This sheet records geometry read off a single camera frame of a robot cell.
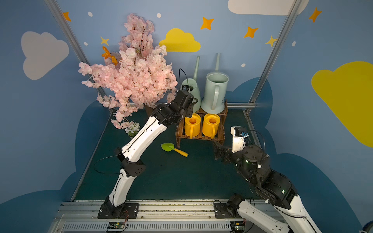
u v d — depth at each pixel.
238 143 0.49
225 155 0.50
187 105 0.57
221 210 0.74
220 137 0.88
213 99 0.69
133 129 0.93
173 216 0.73
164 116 0.51
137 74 0.75
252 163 0.38
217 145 0.51
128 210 0.74
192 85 0.71
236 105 1.15
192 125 0.80
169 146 0.98
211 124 0.80
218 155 0.52
